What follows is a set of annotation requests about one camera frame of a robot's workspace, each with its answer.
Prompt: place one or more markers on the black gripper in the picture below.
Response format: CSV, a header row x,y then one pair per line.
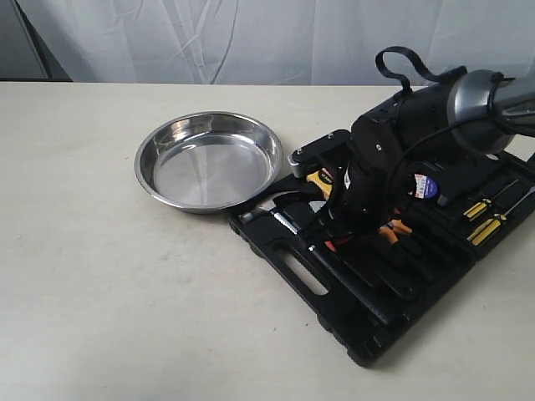
x,y
409,127

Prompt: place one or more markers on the black plastic tool case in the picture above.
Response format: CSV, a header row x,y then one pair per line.
x,y
409,274

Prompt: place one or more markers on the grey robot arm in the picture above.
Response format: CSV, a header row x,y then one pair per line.
x,y
460,115

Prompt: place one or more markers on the electrical tape roll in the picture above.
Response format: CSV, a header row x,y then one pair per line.
x,y
426,188

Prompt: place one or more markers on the yellow tape measure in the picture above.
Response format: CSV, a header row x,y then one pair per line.
x,y
323,180

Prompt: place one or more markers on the yellow black screwdriver upper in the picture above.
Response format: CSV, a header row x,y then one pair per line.
x,y
484,204

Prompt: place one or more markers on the yellow black screwdriver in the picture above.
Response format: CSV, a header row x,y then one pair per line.
x,y
487,229
484,204

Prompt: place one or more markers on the yellow black screwdriver lower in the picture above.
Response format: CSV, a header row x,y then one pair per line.
x,y
487,229

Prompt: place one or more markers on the steel claw hammer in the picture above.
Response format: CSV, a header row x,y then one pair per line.
x,y
321,254

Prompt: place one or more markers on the white backdrop curtain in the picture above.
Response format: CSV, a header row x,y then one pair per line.
x,y
257,42

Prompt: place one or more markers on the round stainless steel pan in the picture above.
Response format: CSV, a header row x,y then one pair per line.
x,y
208,161

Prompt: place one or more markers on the orange handled pliers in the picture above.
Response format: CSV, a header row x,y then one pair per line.
x,y
395,228

